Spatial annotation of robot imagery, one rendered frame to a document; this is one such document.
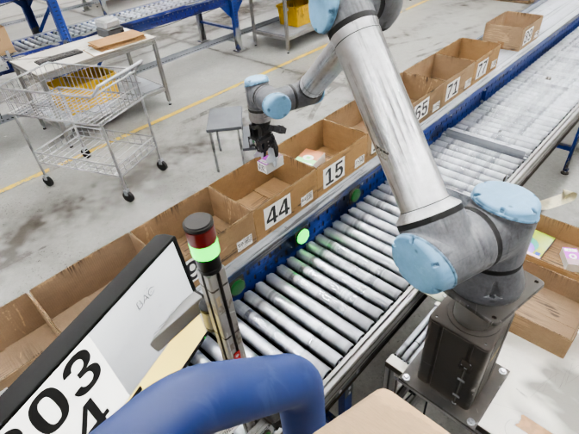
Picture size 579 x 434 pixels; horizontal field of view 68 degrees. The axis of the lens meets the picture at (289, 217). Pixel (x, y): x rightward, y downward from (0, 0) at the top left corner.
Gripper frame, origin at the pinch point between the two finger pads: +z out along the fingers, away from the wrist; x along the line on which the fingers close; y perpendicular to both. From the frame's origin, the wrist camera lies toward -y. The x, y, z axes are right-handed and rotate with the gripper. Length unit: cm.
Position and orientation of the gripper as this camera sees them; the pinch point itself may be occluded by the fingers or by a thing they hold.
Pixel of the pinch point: (270, 161)
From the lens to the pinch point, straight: 182.7
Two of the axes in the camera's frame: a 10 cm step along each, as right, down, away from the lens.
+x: 7.3, 3.9, -5.6
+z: 0.7, 7.7, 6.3
